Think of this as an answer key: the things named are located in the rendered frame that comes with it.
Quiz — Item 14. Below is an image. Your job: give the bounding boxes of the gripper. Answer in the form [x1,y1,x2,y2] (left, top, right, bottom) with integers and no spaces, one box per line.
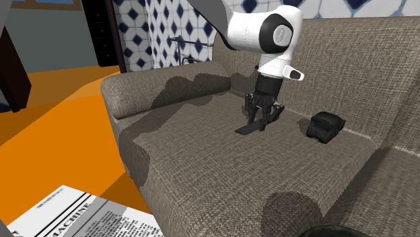
[244,73,285,133]

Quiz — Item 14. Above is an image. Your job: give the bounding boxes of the flat black remote control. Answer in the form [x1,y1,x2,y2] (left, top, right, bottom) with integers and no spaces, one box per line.
[234,122,263,136]

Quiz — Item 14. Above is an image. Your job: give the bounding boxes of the black toy car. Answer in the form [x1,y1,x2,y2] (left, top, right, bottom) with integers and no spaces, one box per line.
[306,111,347,145]

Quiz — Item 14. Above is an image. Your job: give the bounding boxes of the grey-brown fabric sofa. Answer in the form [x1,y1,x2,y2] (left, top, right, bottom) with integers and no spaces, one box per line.
[100,15,420,237]

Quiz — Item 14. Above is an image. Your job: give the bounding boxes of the black metal rack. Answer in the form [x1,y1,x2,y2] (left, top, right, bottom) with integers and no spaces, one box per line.
[168,34,213,66]

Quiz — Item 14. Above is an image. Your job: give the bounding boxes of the dark tall cabinet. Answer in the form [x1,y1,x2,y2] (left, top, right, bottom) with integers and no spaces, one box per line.
[81,0,128,73]

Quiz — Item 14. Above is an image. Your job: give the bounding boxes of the white printed paper sheet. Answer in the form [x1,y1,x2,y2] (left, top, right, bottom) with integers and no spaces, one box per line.
[6,184,165,237]

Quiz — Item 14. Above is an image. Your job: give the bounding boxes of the dark brown furniture piece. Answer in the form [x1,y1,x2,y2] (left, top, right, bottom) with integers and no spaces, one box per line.
[0,26,33,114]

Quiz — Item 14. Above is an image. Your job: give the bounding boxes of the wooden framed wall picture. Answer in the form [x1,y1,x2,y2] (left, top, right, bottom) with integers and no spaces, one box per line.
[10,0,83,11]

